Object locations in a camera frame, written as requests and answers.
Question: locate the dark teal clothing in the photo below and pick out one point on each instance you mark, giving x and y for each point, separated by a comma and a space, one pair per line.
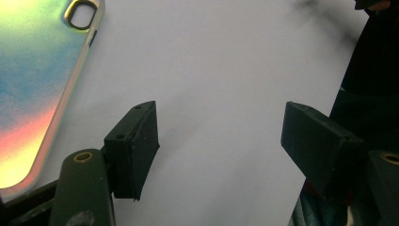
316, 210

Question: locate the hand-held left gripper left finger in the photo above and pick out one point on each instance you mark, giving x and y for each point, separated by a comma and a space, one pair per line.
131, 150

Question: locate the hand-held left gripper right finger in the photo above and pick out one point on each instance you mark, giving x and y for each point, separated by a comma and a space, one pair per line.
323, 150

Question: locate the iridescent rainbow phone case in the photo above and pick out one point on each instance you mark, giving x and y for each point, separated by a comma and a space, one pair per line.
34, 78

